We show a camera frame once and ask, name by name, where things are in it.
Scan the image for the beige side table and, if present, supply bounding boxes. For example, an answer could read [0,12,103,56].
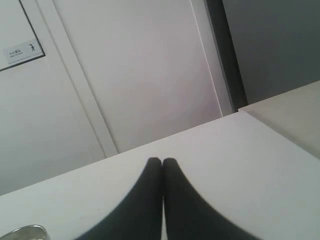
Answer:
[239,81,320,158]

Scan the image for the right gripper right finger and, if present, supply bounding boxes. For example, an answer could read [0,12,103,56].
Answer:
[162,158,240,240]

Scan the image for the steel bowl with rice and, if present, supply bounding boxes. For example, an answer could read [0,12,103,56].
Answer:
[0,224,50,240]

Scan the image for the white cabinet doors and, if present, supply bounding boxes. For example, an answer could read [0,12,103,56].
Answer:
[0,0,234,195]

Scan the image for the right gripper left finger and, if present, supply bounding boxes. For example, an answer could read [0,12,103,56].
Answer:
[77,157,163,240]

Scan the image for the black vertical post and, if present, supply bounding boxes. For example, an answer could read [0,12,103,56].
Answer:
[204,0,248,112]

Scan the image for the white warning sign plate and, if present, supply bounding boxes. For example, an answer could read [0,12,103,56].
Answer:
[0,0,45,71]

